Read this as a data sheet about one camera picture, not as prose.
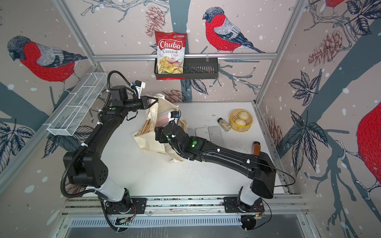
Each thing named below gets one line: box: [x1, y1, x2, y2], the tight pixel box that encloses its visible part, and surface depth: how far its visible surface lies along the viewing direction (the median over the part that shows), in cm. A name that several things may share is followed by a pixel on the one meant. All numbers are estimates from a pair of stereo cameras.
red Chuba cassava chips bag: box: [154, 30, 188, 81], surface depth 86 cm
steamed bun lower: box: [234, 118, 247, 126], surface depth 103 cm
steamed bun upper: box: [238, 111, 250, 120], surface depth 106 cm
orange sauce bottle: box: [253, 141, 261, 156], surface depth 95 cm
